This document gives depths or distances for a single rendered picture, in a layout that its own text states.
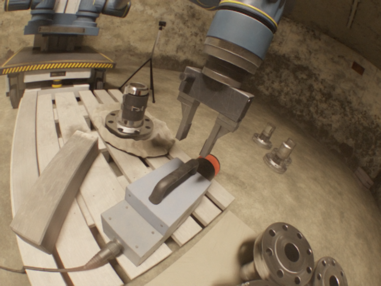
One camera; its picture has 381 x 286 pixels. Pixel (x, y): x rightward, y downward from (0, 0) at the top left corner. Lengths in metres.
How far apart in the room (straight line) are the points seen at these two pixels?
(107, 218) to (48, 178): 0.23
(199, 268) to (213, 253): 0.09
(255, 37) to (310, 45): 5.28
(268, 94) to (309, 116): 1.44
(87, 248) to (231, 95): 0.50
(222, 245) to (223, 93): 0.63
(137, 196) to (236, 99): 0.29
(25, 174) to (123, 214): 0.41
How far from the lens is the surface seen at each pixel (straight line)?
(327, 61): 5.43
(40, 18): 1.66
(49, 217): 0.46
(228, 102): 0.28
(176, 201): 0.40
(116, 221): 0.41
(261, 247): 0.54
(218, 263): 0.72
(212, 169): 0.59
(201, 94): 0.30
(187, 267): 0.66
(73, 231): 0.53
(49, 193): 0.50
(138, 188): 0.40
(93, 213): 0.55
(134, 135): 0.77
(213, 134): 0.31
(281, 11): 0.31
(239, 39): 0.26
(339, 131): 5.31
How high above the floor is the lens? 0.62
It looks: 30 degrees down
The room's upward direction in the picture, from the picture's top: 23 degrees clockwise
